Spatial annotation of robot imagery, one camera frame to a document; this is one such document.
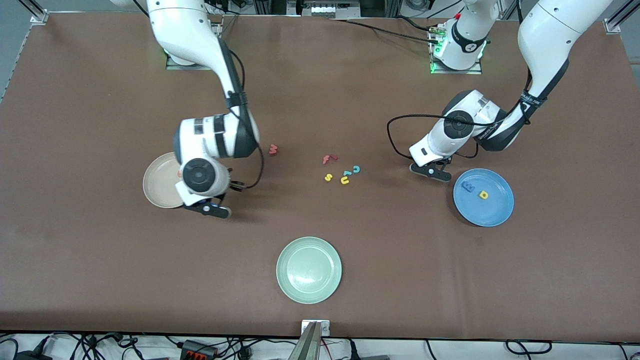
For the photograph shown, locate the brown table cover mat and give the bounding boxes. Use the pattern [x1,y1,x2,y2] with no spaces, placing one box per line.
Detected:
[0,11,640,343]

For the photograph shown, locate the short black table cable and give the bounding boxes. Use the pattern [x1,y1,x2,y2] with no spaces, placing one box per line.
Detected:
[395,16,437,32]

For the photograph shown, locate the aluminium frame profile with bracket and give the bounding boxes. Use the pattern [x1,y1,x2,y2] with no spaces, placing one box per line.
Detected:
[20,0,49,26]

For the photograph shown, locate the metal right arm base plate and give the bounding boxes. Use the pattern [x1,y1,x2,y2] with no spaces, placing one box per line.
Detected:
[166,50,221,71]

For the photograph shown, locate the slanted aluminium frame profile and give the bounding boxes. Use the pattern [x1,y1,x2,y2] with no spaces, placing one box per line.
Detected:
[497,0,521,21]

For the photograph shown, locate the grey terminal block device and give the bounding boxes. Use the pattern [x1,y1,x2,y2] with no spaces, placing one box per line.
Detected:
[300,0,362,20]

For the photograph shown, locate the long black table cable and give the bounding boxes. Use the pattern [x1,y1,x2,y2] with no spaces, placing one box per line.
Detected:
[330,18,441,45]

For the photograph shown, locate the black orange power strip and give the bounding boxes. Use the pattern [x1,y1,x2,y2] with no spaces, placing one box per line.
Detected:
[180,340,219,360]

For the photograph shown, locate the blue round plate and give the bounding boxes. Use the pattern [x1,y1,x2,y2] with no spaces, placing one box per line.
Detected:
[453,168,515,228]

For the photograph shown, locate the beige round plate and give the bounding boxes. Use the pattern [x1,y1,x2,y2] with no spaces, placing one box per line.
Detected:
[142,152,187,209]

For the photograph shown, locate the pale green round plate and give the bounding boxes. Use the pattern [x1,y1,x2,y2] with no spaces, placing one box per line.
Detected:
[276,236,343,305]

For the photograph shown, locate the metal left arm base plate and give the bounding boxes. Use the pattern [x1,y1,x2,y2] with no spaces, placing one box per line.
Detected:
[430,25,483,76]

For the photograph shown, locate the black looped floor cable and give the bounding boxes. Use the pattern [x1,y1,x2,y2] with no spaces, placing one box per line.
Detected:
[505,340,553,356]

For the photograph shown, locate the small metal clamp bracket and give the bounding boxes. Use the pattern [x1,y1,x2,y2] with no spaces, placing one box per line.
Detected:
[301,320,331,337]

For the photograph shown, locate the grey aluminium camera pole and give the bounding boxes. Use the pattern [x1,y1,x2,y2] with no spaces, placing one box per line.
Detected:
[288,322,321,360]

